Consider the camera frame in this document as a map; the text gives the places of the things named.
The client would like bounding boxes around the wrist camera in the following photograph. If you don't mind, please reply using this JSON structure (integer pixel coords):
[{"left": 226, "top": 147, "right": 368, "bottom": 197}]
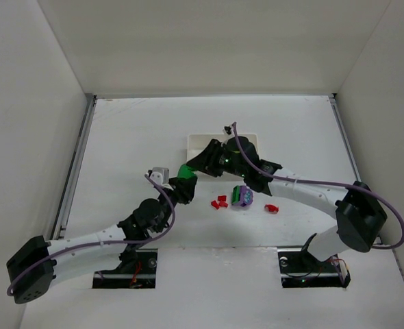
[
  {"left": 223, "top": 125, "right": 235, "bottom": 143},
  {"left": 147, "top": 167, "right": 170, "bottom": 186}
]

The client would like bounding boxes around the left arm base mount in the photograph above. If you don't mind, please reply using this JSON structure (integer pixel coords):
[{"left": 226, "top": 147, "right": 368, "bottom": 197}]
[{"left": 92, "top": 249, "right": 158, "bottom": 290}]

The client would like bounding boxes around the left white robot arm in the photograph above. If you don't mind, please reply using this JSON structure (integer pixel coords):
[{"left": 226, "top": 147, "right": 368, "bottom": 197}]
[{"left": 6, "top": 176, "right": 198, "bottom": 304}]

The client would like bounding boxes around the purple cable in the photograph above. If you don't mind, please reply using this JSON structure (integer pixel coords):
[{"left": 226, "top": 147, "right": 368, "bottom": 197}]
[
  {"left": 231, "top": 121, "right": 404, "bottom": 249},
  {"left": 5, "top": 174, "right": 176, "bottom": 297}
]

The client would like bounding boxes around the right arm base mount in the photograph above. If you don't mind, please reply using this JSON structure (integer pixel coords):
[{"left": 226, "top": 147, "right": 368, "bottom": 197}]
[{"left": 277, "top": 234, "right": 351, "bottom": 289}]

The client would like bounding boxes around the white three-compartment tray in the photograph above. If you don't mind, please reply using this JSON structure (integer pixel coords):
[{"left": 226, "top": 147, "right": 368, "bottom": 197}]
[{"left": 187, "top": 133, "right": 259, "bottom": 182}]

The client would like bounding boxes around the green lego brick stack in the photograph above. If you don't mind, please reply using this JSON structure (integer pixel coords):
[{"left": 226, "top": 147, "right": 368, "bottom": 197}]
[{"left": 177, "top": 164, "right": 197, "bottom": 180}]

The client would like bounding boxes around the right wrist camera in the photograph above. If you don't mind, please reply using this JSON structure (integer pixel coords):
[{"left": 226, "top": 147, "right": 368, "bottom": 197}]
[{"left": 223, "top": 125, "right": 235, "bottom": 143}]

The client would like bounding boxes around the red lego pieces cluster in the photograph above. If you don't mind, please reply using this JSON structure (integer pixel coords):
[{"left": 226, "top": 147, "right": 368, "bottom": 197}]
[{"left": 210, "top": 195, "right": 229, "bottom": 210}]

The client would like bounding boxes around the green lego plate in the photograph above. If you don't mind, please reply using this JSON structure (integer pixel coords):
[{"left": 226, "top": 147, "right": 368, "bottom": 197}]
[{"left": 231, "top": 185, "right": 242, "bottom": 205}]

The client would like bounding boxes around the red lego piece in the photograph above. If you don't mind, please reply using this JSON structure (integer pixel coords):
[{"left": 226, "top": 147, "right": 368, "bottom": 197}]
[{"left": 264, "top": 204, "right": 279, "bottom": 214}]

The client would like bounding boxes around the purple flower lego block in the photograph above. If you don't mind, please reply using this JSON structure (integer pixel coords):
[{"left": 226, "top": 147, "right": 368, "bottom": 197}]
[{"left": 232, "top": 185, "right": 253, "bottom": 208}]

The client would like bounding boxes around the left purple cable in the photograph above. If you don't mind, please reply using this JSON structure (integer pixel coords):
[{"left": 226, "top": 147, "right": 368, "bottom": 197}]
[{"left": 5, "top": 174, "right": 176, "bottom": 297}]

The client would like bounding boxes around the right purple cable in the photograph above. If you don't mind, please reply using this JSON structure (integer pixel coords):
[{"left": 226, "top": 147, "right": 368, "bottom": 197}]
[{"left": 231, "top": 121, "right": 404, "bottom": 249}]

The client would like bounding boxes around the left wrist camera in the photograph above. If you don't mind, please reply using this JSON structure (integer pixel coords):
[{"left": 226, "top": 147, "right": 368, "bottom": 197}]
[{"left": 147, "top": 167, "right": 170, "bottom": 186}]

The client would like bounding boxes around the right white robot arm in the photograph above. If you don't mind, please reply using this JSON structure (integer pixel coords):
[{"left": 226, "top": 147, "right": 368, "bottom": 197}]
[{"left": 187, "top": 136, "right": 387, "bottom": 261}]

